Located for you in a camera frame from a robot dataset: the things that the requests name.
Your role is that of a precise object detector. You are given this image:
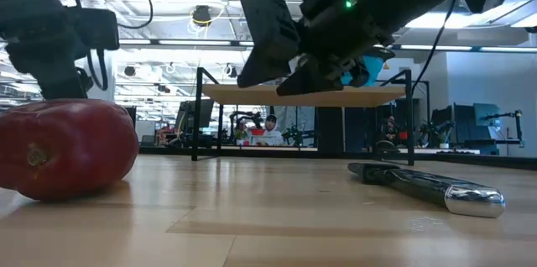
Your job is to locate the red bell pepper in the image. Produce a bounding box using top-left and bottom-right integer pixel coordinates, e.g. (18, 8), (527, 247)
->
(0, 97), (140, 202)

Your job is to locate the person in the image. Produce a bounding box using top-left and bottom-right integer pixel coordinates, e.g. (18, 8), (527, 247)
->
(251, 114), (286, 147)
(379, 114), (402, 144)

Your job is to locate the dark background monitor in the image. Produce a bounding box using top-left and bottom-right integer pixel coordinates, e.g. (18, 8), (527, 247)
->
(175, 98), (216, 136)

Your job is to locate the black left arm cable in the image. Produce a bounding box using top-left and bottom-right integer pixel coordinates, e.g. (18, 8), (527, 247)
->
(69, 0), (154, 31)

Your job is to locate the black sheathed knife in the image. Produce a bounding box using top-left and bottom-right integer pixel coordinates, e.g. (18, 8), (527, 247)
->
(347, 161), (507, 219)

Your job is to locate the ceiling light strip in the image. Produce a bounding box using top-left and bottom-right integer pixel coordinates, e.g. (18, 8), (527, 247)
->
(398, 44), (537, 53)
(119, 39), (255, 48)

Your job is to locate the black ceiling device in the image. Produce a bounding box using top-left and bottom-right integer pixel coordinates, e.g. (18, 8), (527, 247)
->
(191, 4), (212, 24)

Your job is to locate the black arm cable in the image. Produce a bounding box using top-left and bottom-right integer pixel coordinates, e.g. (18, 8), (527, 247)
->
(69, 0), (154, 31)
(410, 0), (458, 96)

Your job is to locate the wooden shelf with black legs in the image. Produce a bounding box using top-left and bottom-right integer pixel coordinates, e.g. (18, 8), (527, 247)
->
(191, 66), (416, 167)

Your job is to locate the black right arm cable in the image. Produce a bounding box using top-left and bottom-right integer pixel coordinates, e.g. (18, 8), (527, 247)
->
(410, 0), (458, 96)

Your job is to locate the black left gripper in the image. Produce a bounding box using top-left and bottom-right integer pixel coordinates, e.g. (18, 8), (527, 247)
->
(0, 2), (121, 101)

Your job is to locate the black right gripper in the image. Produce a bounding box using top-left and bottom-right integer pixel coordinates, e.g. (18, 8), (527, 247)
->
(237, 0), (461, 97)

